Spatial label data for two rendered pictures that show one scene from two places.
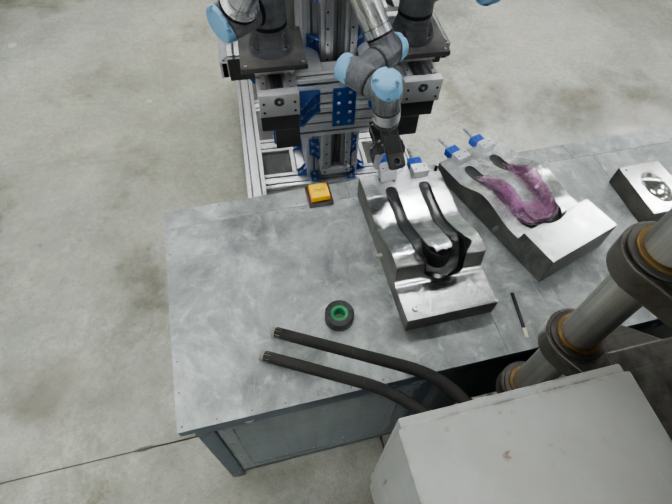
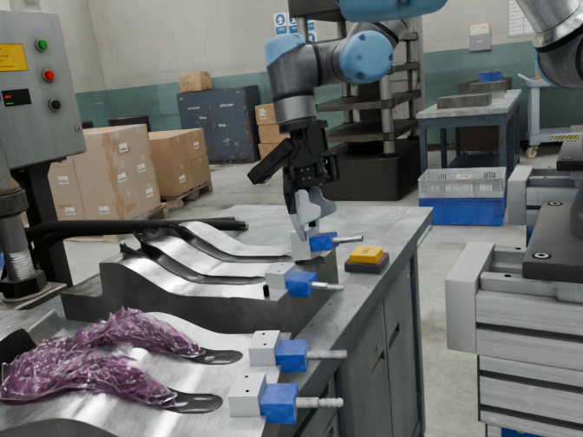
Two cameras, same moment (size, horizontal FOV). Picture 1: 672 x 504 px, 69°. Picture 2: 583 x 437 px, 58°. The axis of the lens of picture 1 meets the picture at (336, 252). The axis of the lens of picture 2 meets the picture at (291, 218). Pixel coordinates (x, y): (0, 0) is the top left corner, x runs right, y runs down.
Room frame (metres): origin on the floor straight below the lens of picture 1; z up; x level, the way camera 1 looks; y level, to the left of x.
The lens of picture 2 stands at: (1.68, -0.85, 1.23)
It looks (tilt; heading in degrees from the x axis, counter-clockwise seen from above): 15 degrees down; 133
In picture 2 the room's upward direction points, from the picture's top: 6 degrees counter-clockwise
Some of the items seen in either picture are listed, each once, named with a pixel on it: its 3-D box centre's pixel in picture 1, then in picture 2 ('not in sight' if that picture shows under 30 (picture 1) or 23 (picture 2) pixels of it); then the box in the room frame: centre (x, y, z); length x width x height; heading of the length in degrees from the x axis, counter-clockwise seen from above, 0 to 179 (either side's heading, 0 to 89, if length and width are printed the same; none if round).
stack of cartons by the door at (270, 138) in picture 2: not in sight; (286, 131); (-3.59, 4.91, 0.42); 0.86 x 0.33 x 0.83; 16
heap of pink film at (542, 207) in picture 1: (521, 188); (96, 352); (1.03, -0.57, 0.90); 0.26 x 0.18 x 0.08; 33
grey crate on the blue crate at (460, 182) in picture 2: not in sight; (461, 182); (-0.03, 2.92, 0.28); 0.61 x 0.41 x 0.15; 16
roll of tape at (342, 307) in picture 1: (339, 315); not in sight; (0.60, -0.02, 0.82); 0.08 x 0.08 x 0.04
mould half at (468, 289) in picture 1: (423, 236); (197, 272); (0.85, -0.26, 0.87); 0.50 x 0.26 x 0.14; 16
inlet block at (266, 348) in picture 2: (451, 151); (299, 355); (1.22, -0.38, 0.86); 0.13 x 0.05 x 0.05; 33
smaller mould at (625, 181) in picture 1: (650, 193); not in sight; (1.09, -1.02, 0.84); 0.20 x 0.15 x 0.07; 16
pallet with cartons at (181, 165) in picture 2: not in sight; (145, 169); (-3.51, 2.40, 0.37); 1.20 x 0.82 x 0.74; 24
